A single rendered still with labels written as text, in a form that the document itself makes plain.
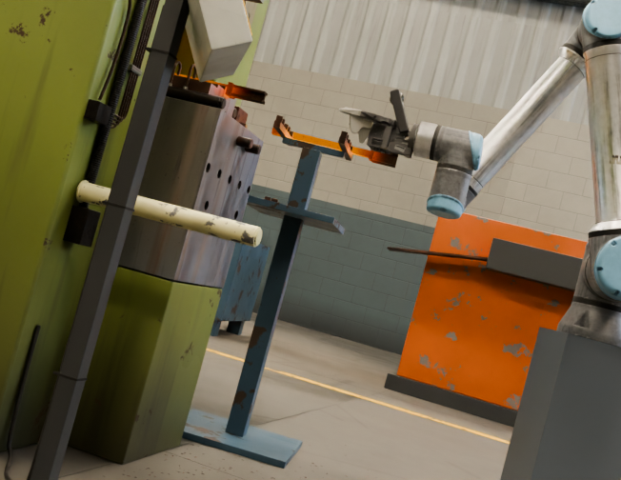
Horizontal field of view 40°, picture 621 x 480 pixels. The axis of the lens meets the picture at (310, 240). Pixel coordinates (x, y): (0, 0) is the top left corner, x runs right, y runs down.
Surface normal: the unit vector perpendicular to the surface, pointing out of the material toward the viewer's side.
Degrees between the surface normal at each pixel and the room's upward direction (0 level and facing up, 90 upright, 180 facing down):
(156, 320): 90
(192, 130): 90
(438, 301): 90
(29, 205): 90
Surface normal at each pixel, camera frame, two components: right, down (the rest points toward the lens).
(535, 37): -0.27, -0.12
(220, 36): 0.19, 0.00
